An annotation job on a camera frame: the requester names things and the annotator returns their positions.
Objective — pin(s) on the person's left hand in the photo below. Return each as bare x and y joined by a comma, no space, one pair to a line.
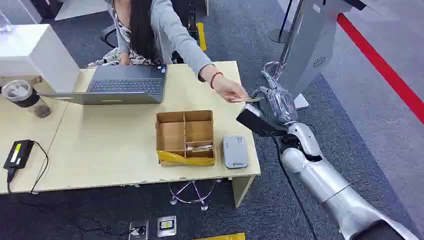
230,88

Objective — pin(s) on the grey card reader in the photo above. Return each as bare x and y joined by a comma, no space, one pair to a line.
235,153

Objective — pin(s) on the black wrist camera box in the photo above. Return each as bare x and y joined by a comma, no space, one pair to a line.
256,122

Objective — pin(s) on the thin card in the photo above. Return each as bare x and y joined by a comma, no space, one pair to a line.
245,99

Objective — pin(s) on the clear cup with lid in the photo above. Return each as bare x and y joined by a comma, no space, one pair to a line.
23,96

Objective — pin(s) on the person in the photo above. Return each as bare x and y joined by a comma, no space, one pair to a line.
145,30

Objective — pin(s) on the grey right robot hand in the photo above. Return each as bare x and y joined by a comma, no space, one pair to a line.
281,106

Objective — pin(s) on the stack of cards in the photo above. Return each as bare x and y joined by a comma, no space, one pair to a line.
199,147

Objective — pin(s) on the grey laptop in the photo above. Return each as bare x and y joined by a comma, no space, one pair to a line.
127,84

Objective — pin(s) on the black power adapter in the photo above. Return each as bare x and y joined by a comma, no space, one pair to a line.
18,155

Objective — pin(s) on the pale wooden desk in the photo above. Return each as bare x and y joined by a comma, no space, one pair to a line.
109,139

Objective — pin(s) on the white box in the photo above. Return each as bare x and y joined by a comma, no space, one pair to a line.
36,53

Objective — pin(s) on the yellow bag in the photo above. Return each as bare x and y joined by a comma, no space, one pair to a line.
222,236

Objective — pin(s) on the chrome stool base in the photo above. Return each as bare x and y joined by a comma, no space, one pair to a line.
193,195

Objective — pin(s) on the round stanchion base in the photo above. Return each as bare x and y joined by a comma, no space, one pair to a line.
280,34

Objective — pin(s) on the silver floor socket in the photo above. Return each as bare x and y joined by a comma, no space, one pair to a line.
138,230
166,226

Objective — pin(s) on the wooden divided card box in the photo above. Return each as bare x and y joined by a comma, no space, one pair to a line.
185,139

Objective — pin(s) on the grey kiosk stand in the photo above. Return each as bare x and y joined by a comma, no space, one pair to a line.
308,43

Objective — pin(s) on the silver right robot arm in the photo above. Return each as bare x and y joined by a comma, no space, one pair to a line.
331,185

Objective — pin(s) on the red floor tape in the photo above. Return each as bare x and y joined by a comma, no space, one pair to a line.
381,66

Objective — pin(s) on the yellow post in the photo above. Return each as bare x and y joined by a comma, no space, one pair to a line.
201,36

